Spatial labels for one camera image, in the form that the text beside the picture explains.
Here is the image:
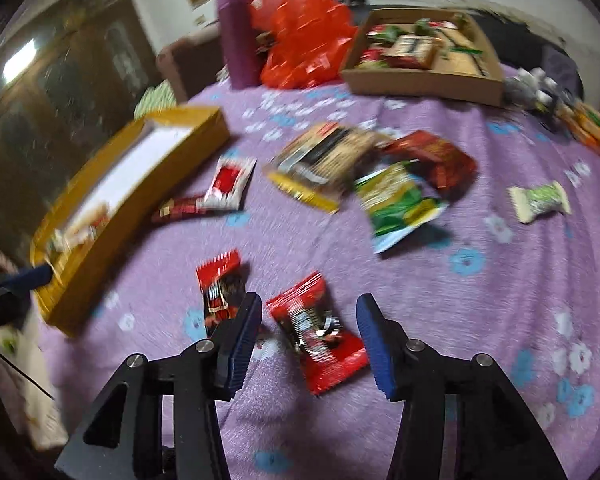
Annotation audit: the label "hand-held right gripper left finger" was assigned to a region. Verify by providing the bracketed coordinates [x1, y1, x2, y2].
[55, 291, 263, 480]

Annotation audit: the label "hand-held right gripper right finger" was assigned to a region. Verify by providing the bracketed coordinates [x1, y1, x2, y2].
[356, 293, 568, 480]

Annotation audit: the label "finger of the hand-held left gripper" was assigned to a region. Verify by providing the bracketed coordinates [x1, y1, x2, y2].
[0, 264, 54, 302]

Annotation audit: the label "red snack packet black print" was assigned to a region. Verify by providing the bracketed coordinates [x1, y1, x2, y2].
[196, 248, 251, 339]
[265, 271, 371, 397]

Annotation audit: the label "yellow cardboard box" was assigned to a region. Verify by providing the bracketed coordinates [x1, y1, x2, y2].
[30, 105, 231, 339]

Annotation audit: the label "beige snack packets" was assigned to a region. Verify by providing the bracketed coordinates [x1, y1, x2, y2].
[47, 201, 112, 261]

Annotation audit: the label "white paper bag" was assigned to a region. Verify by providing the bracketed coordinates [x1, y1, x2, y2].
[0, 305, 70, 452]

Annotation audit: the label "purple floral cloth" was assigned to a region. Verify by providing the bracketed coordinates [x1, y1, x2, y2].
[35, 77, 600, 480]

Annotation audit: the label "green and yellow snack bag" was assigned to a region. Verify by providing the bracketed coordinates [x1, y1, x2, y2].
[354, 161, 450, 255]

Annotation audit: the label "dark red snack bar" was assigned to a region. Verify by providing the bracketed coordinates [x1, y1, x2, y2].
[151, 194, 208, 225]

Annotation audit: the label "white and red snack packet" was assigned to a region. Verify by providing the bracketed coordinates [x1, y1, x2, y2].
[201, 155, 258, 212]

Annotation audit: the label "yellow snack stick packet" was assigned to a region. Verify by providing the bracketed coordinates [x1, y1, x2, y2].
[264, 170, 342, 215]

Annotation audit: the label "dark wooden cabinet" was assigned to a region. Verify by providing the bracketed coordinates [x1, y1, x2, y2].
[0, 0, 162, 266]

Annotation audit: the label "dark red snack bag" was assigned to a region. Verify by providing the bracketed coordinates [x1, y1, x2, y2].
[380, 130, 479, 201]

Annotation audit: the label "beige and black snack bag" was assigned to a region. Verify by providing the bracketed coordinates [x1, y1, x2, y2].
[272, 121, 393, 200]

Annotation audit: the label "green patterned cushion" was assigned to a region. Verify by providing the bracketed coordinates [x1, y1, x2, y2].
[133, 82, 177, 120]

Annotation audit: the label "white and green candy packet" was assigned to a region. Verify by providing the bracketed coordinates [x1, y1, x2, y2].
[508, 181, 572, 225]

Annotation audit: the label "brown armchair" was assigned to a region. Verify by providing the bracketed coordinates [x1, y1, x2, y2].
[156, 24, 227, 104]

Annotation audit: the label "brown cardboard box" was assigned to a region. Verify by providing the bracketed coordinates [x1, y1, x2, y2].
[341, 8, 506, 108]

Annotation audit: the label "brown snack packet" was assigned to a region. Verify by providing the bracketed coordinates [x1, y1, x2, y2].
[384, 35, 442, 70]

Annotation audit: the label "grey wrapped packets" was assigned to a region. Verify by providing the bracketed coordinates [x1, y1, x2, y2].
[505, 67, 577, 112]

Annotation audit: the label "orange snack packets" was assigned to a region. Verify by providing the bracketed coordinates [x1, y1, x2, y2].
[560, 102, 600, 167]

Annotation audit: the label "purple bottle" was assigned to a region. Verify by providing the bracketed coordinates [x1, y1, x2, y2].
[215, 0, 264, 90]

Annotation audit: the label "green snack packet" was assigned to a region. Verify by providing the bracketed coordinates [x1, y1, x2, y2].
[367, 24, 406, 45]

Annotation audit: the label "red plastic bag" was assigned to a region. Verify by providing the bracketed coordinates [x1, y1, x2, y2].
[247, 0, 359, 92]

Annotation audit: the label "dark cloth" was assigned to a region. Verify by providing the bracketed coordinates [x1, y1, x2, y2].
[480, 7, 587, 98]

